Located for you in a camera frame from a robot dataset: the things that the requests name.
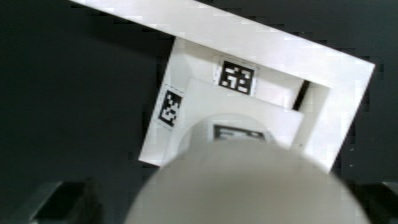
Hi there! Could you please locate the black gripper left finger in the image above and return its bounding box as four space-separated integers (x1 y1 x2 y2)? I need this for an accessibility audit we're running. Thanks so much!
0 179 103 224

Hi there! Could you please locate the white lamp base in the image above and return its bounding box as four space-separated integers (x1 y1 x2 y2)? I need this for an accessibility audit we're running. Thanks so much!
139 39 329 166

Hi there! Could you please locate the white table border fence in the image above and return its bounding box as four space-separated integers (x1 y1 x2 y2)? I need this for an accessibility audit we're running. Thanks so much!
71 0 375 168

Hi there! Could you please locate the white lamp bulb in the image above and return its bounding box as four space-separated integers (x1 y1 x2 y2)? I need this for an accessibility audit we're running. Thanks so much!
125 119 372 224

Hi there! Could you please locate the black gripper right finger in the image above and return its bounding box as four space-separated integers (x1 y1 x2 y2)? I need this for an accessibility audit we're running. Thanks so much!
350 182 398 224

